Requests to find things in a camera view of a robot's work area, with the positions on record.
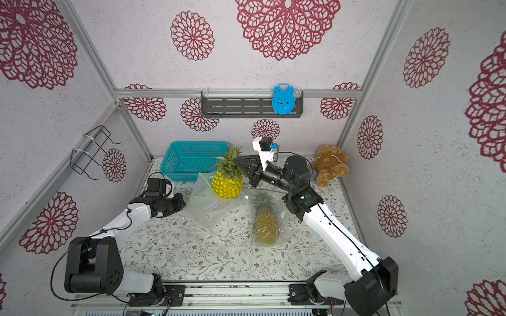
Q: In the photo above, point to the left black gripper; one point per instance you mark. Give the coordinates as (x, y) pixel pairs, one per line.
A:
(174, 203)

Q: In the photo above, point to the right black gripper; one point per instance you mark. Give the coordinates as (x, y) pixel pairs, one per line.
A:
(255, 173)

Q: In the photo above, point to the yellow pineapple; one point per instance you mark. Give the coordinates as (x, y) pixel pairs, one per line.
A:
(228, 180)

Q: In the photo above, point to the zip-top bag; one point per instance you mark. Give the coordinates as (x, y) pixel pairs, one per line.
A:
(281, 212)
(204, 207)

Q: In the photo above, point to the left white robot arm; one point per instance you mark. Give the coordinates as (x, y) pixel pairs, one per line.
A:
(94, 264)

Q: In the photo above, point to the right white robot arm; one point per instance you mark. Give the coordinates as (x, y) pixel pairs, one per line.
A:
(371, 281)

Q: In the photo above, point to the greenish pineapple in bag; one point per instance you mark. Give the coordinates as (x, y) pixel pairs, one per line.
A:
(266, 223)

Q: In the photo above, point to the teal plastic basket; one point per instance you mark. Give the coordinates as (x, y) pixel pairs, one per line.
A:
(185, 160)

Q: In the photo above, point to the blue alarm clock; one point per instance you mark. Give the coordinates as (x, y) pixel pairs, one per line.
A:
(283, 99)

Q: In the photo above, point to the brown teddy bear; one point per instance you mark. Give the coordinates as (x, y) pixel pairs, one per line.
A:
(330, 163)

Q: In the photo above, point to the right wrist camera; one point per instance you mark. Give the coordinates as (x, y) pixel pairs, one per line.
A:
(266, 149)

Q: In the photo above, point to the grey wall shelf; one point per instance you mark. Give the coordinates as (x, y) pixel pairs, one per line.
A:
(255, 107)

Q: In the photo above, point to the black wire rack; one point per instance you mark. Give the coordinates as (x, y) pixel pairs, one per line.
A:
(96, 139)

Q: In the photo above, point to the metal base rail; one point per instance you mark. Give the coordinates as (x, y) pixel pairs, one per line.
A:
(217, 298)

